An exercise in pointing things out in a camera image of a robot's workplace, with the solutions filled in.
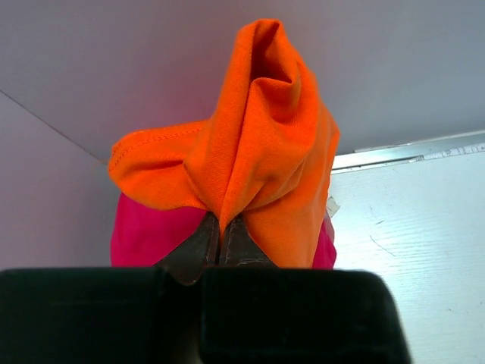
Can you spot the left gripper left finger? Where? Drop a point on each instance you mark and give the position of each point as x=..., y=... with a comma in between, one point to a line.
x=107, y=315

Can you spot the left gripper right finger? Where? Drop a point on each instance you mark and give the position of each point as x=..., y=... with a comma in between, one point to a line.
x=254, y=312

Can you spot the orange t-shirt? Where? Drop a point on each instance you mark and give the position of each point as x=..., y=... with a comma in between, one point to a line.
x=265, y=154

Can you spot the folded magenta t-shirt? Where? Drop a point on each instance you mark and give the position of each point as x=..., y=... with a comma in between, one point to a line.
x=143, y=236

